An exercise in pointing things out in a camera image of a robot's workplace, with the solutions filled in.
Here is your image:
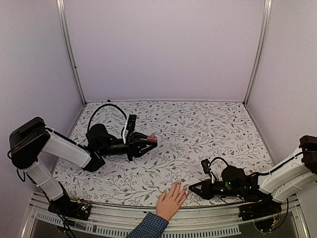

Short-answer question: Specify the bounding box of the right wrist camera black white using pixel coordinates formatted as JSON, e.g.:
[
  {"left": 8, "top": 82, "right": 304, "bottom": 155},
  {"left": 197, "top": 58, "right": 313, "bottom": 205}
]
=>
[{"left": 201, "top": 159, "right": 217, "bottom": 183}]

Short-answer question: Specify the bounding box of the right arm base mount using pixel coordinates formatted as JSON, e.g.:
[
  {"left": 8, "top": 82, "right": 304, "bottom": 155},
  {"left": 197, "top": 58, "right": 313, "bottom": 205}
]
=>
[{"left": 238, "top": 197, "right": 282, "bottom": 233}]

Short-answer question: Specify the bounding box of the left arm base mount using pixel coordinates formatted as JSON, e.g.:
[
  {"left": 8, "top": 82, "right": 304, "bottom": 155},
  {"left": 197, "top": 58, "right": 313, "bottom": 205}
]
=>
[{"left": 48, "top": 185, "right": 92, "bottom": 221}]

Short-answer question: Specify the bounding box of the pink nail polish bottle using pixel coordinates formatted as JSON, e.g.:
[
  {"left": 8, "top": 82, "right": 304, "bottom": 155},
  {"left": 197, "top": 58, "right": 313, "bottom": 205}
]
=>
[{"left": 147, "top": 133, "right": 158, "bottom": 143}]

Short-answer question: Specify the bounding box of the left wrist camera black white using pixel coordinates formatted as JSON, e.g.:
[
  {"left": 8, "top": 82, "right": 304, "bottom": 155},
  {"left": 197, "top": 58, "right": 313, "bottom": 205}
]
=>
[{"left": 122, "top": 115, "right": 137, "bottom": 144}]

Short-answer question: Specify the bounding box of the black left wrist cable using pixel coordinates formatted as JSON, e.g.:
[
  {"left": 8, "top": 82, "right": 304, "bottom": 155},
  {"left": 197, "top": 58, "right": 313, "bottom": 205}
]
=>
[{"left": 87, "top": 103, "right": 128, "bottom": 131}]

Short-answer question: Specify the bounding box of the floral patterned table mat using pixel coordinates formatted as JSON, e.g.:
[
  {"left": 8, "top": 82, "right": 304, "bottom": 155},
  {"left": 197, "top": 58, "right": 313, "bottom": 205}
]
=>
[{"left": 53, "top": 102, "right": 273, "bottom": 207}]

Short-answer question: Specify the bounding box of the person's bare hand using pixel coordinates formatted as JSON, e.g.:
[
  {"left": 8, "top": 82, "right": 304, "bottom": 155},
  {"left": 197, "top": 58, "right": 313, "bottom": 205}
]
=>
[{"left": 156, "top": 182, "right": 188, "bottom": 221}]

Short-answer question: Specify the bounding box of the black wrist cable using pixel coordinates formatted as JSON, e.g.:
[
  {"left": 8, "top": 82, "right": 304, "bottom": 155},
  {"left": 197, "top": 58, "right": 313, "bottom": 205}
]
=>
[
  {"left": 87, "top": 103, "right": 128, "bottom": 131},
  {"left": 209, "top": 157, "right": 245, "bottom": 204}
]

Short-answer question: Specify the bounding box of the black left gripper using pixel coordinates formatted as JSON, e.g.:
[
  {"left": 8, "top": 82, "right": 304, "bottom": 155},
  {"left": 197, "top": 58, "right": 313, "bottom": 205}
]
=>
[{"left": 98, "top": 131, "right": 158, "bottom": 161}]

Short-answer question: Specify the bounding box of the blue checked sleeve forearm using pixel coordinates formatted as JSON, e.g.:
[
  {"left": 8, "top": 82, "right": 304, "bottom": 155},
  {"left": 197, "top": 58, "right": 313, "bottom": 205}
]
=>
[{"left": 127, "top": 213, "right": 169, "bottom": 238}]

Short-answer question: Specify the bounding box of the front aluminium rail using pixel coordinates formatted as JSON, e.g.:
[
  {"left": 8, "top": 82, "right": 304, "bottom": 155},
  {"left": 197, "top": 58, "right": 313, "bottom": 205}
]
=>
[{"left": 22, "top": 194, "right": 312, "bottom": 238}]

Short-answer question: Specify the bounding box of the right aluminium frame post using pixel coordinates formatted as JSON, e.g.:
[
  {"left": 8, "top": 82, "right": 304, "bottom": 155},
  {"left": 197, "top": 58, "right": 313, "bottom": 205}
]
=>
[{"left": 243, "top": 0, "right": 272, "bottom": 107}]

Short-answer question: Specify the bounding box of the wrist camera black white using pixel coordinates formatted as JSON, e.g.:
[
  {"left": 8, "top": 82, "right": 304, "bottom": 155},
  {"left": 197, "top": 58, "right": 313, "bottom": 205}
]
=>
[
  {"left": 122, "top": 115, "right": 137, "bottom": 144},
  {"left": 201, "top": 159, "right": 217, "bottom": 183}
]

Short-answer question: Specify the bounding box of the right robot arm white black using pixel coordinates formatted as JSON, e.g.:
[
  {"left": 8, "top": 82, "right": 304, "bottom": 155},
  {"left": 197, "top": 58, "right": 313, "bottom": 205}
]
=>
[{"left": 189, "top": 135, "right": 317, "bottom": 216}]

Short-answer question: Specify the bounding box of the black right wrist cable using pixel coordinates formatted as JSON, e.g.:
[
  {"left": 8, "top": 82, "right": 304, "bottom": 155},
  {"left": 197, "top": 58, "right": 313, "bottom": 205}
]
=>
[{"left": 209, "top": 157, "right": 245, "bottom": 204}]

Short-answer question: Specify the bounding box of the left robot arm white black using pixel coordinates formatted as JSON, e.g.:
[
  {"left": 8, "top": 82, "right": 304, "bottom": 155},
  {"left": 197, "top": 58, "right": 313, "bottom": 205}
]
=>
[{"left": 7, "top": 115, "right": 158, "bottom": 215}]

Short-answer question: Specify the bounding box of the left aluminium frame post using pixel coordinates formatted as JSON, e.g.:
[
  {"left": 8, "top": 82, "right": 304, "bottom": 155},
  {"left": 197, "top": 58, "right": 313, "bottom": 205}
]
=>
[{"left": 56, "top": 0, "right": 87, "bottom": 106}]

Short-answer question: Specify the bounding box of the aluminium frame post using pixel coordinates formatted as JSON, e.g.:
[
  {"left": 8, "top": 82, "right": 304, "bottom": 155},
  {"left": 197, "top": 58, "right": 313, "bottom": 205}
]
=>
[
  {"left": 56, "top": 0, "right": 87, "bottom": 106},
  {"left": 243, "top": 0, "right": 272, "bottom": 107}
]

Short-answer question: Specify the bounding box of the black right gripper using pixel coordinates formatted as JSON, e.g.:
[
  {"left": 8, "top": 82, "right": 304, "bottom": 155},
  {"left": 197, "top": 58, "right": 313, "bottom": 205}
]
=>
[{"left": 189, "top": 178, "right": 243, "bottom": 201}]

